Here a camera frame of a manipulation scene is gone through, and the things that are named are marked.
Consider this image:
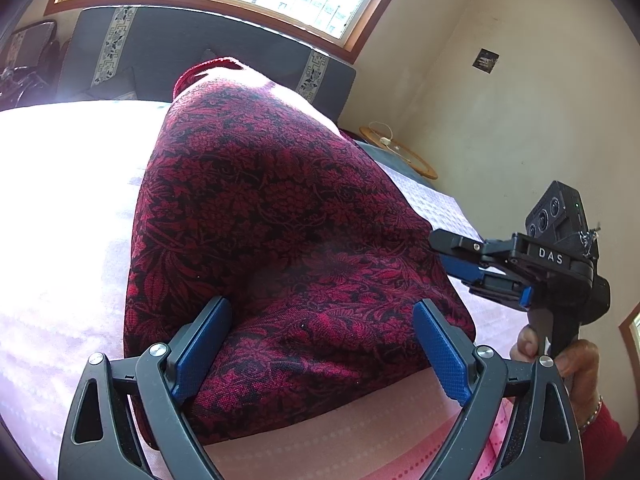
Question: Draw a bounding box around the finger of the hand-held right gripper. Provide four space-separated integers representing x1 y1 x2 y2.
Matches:
442 255 531 306
428 228 516 266

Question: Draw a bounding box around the grey armchair with patterned trim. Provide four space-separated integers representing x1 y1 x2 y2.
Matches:
0 20 57 98

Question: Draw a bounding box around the person's right hand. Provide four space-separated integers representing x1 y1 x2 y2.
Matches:
510 325 602 413

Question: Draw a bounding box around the pink checked bed sheet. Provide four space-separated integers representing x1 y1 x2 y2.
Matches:
0 100 533 480

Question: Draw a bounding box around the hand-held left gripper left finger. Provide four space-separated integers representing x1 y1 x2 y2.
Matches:
59 296 233 480

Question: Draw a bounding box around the grey sofa with patterned trim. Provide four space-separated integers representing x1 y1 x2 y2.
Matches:
62 6 357 127

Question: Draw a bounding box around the dark red patterned garment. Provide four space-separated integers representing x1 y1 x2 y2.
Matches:
122 58 476 447

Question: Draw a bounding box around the grey mattress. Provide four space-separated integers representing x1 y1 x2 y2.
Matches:
342 129 453 198

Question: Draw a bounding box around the round wooden table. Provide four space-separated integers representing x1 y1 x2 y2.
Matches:
358 122 439 181

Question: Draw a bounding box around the white charger cable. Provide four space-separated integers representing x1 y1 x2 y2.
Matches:
368 120 402 150

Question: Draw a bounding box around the grey cushion with patterned trim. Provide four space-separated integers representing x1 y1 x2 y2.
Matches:
74 64 139 102

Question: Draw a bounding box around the person's right forearm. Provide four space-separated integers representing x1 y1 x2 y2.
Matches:
575 394 629 467

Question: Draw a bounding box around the bead bracelet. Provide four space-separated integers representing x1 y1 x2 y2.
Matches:
579 395 604 434

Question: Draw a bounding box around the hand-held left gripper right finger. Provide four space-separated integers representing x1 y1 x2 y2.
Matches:
413 299 586 480

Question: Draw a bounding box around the black wall socket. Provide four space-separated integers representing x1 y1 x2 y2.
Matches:
472 48 500 75

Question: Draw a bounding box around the small wooden framed window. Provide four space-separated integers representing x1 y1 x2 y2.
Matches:
618 301 640 386

